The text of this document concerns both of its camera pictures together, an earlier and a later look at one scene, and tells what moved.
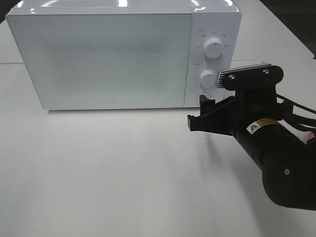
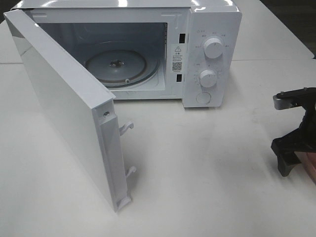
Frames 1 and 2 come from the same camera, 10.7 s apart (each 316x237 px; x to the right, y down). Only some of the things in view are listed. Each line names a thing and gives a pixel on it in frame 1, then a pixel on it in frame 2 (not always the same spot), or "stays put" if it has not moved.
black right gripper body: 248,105 → 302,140
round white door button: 207,95 stays put
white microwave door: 106,59 → 86,108
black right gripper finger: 199,123 → 286,161
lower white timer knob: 208,78 stays put
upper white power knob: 213,48 stays put
